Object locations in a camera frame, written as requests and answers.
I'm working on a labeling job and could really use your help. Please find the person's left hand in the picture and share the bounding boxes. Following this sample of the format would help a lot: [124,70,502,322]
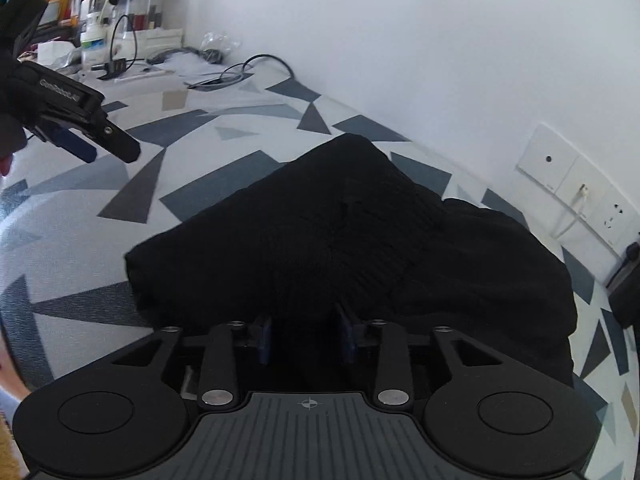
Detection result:
[0,60,30,177]

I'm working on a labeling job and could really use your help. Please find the geometric patterned tablecloth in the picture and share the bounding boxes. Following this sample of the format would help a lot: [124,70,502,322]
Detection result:
[0,67,640,463]

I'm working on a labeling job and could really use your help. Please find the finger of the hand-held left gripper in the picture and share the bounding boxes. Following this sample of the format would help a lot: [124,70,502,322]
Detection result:
[82,121,141,164]
[47,127,96,163]

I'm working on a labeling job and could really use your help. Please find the black box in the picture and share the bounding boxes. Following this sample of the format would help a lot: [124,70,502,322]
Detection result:
[606,242,640,329]

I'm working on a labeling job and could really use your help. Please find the white cable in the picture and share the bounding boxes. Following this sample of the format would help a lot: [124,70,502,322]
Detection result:
[552,185,592,242]

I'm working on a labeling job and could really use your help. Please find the grey cable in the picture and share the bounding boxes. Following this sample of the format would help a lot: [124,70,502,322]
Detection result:
[187,72,252,89]

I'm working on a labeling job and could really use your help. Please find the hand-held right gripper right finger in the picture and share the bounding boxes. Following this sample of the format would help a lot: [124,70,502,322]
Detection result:
[336,304,505,406]

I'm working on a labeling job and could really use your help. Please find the black sweatshirt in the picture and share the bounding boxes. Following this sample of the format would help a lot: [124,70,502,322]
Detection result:
[124,132,579,392]

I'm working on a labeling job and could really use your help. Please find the white wall socket plate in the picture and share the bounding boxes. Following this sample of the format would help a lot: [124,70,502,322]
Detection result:
[515,122,640,252]

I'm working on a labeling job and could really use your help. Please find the black phone stand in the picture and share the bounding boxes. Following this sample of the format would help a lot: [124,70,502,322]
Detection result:
[92,10,139,82]

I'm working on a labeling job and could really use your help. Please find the clear plastic bag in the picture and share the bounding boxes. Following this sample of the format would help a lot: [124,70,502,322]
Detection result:
[200,32,237,64]

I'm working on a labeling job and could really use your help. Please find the white bottle green label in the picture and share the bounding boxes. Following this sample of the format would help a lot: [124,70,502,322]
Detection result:
[80,10,109,67]

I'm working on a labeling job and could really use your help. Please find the white paper sheets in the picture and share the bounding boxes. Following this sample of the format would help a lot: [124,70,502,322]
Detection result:
[165,54,257,92]

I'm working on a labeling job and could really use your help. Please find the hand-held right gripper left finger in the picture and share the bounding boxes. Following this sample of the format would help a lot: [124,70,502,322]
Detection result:
[112,316,273,408]

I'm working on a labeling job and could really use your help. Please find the black cable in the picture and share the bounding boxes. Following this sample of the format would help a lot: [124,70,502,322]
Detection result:
[220,53,297,87]

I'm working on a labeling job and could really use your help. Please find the clear cosmetics organizer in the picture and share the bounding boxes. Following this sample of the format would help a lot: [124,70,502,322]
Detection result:
[107,0,189,49]

